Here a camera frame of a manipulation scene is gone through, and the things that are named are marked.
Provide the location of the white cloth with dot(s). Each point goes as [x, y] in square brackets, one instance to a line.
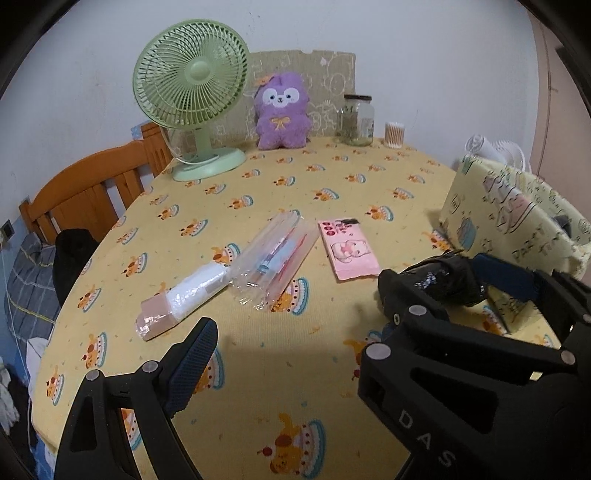
[8, 397]

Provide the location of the clear plastic packet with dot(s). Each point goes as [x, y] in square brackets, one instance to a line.
[272, 263]

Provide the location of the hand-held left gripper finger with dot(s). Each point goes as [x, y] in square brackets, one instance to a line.
[194, 364]

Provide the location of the black plastic bag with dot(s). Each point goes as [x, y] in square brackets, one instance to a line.
[452, 281]

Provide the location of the cartoon printed cardboard panel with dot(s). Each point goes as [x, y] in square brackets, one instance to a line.
[332, 78]

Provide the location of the plaid bedding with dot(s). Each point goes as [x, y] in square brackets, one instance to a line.
[27, 286]

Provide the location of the yellow cartoon tablecloth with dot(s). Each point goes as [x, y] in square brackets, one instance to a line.
[286, 184]

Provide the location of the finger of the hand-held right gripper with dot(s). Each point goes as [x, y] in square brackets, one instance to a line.
[508, 277]
[392, 295]

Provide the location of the purple plush toy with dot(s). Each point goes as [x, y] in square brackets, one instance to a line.
[281, 124]

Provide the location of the green desk fan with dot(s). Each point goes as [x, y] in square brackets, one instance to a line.
[194, 74]

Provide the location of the beige door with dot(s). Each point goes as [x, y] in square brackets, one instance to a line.
[563, 92]

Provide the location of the wall power outlet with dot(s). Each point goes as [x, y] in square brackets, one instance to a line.
[7, 230]

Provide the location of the white plastic-wrapped packet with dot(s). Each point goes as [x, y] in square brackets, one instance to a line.
[194, 290]

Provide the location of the cotton swab container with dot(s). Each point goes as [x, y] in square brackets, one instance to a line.
[395, 134]

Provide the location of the white standing fan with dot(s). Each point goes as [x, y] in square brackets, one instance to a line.
[498, 152]

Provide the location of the pink cartoon packet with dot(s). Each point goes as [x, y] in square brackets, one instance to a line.
[351, 254]

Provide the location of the black garment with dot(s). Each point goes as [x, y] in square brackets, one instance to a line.
[74, 263]

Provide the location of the glass jar with lid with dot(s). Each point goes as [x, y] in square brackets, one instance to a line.
[355, 122]

